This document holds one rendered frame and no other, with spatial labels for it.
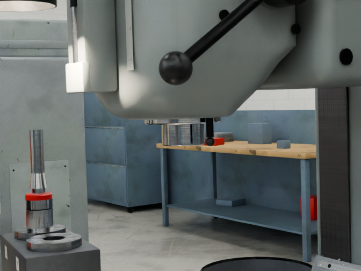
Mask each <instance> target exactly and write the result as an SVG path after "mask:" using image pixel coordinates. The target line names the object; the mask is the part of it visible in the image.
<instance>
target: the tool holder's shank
mask: <svg viewBox="0 0 361 271"><path fill-rule="evenodd" d="M29 139H30V164H31V177H30V187H29V188H31V189H32V193H33V194H43V193H45V188H47V181H46V176H45V163H44V137H43V130H29Z"/></svg>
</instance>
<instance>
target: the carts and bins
mask: <svg viewBox="0 0 361 271"><path fill-rule="evenodd" d="M311 270H312V265H310V264H308V263H305V262H302V261H298V260H293V259H286V258H276V257H264V256H254V257H242V258H231V259H225V260H220V261H216V262H213V263H209V264H207V265H205V266H204V267H203V268H202V269H201V270H200V271H311Z"/></svg>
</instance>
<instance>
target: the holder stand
mask: <svg viewBox="0 0 361 271"><path fill-rule="evenodd" d="M1 258H2V271H101V264H100V249H99V248H97V247H96V246H94V245H92V244H91V243H89V242H87V241H86V240H84V239H82V237H81V235H79V234H76V233H72V232H71V231H69V230H67V229H66V227H65V226H64V225H61V224H54V227H53V228H52V229H50V230H44V231H29V230H27V229H26V226H22V227H18V228H16V229H15V232H14V233H6V234H1Z"/></svg>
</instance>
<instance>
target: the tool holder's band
mask: <svg viewBox="0 0 361 271"><path fill-rule="evenodd" d="M47 199H52V193H51V192H49V191H45V193H43V194H33V193H31V192H29V193H27V194H26V195H25V200H27V201H42V200H47Z"/></svg>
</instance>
